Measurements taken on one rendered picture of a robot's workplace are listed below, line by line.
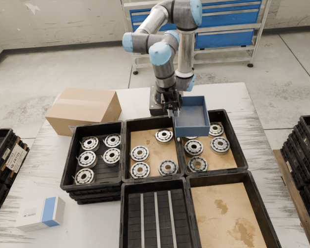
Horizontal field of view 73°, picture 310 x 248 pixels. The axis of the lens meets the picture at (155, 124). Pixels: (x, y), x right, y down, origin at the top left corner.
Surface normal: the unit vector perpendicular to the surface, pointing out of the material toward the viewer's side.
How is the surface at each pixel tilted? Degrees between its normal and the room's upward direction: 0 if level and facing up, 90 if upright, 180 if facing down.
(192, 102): 90
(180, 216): 0
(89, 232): 0
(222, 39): 90
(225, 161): 0
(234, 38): 90
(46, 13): 90
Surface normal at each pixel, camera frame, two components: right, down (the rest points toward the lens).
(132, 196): -0.10, -0.66
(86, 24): -0.03, 0.76
